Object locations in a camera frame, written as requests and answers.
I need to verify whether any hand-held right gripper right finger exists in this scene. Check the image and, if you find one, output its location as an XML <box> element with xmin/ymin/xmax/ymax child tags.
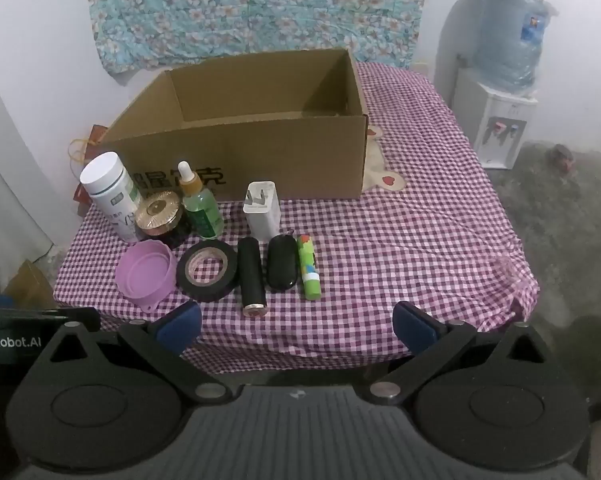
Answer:
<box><xmin>363</xmin><ymin>301</ymin><xmax>549</xmax><ymax>406</ymax></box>

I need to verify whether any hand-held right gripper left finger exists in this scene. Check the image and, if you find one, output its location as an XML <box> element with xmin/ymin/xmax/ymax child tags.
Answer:
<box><xmin>43</xmin><ymin>300</ymin><xmax>236</xmax><ymax>406</ymax></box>

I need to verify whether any black tape roll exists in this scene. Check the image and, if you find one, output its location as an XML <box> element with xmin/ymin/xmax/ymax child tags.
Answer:
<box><xmin>176</xmin><ymin>240</ymin><xmax>239</xmax><ymax>303</ymax></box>

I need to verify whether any purple collapsible cup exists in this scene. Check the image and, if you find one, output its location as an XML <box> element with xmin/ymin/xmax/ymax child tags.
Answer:
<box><xmin>115</xmin><ymin>240</ymin><xmax>178</xmax><ymax>313</ymax></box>

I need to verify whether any black cylinder tube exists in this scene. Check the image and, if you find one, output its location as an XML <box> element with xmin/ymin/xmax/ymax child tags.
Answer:
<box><xmin>237</xmin><ymin>236</ymin><xmax>268</xmax><ymax>316</ymax></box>

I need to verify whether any green dropper bottle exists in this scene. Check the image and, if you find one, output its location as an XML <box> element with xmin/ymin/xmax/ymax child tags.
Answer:
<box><xmin>177</xmin><ymin>160</ymin><xmax>224</xmax><ymax>240</ymax></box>

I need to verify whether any dark jar with gold lid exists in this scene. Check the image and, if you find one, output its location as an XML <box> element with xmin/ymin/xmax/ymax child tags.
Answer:
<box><xmin>134</xmin><ymin>191</ymin><xmax>184</xmax><ymax>247</ymax></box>

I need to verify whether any black oval case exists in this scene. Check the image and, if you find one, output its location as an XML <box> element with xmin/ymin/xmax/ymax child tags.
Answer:
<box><xmin>267</xmin><ymin>234</ymin><xmax>298</xmax><ymax>292</ymax></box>

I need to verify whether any green glue stick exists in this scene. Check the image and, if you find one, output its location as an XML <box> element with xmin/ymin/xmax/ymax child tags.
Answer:
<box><xmin>296</xmin><ymin>233</ymin><xmax>320</xmax><ymax>302</ymax></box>

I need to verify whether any white charger plug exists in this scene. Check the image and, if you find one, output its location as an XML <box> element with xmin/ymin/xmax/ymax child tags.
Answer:
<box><xmin>243</xmin><ymin>181</ymin><xmax>282</xmax><ymax>242</ymax></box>

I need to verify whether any white plastic bottle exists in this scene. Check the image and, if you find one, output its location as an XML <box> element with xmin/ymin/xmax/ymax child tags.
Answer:
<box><xmin>79</xmin><ymin>151</ymin><xmax>144</xmax><ymax>243</ymax></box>

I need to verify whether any brown cardboard box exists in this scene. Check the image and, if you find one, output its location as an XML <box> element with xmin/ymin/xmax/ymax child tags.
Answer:
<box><xmin>96</xmin><ymin>48</ymin><xmax>369</xmax><ymax>201</ymax></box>

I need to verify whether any purple checked tablecloth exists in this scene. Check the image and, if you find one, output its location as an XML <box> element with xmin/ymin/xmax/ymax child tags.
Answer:
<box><xmin>53</xmin><ymin>60</ymin><xmax>540</xmax><ymax>375</ymax></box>

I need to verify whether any grey white curtain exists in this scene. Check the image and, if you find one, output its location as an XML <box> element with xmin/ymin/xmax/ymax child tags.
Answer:
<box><xmin>0</xmin><ymin>55</ymin><xmax>56</xmax><ymax>296</ymax></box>

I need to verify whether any red printed bag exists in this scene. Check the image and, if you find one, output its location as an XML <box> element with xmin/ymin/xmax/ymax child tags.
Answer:
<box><xmin>69</xmin><ymin>124</ymin><xmax>112</xmax><ymax>217</ymax></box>

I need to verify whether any white water dispenser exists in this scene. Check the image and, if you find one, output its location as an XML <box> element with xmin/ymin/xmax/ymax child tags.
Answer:
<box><xmin>453</xmin><ymin>67</ymin><xmax>539</xmax><ymax>170</ymax></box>

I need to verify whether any dark small floor object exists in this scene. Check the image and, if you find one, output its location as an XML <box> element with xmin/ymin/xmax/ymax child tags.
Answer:
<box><xmin>545</xmin><ymin>144</ymin><xmax>576</xmax><ymax>173</ymax></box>

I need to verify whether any blue water jug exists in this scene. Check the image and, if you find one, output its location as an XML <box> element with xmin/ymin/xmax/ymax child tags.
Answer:
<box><xmin>473</xmin><ymin>0</ymin><xmax>556</xmax><ymax>96</ymax></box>

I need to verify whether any blue floral cloth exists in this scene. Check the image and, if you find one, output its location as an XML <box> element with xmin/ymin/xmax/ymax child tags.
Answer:
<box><xmin>84</xmin><ymin>0</ymin><xmax>459</xmax><ymax>77</ymax></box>

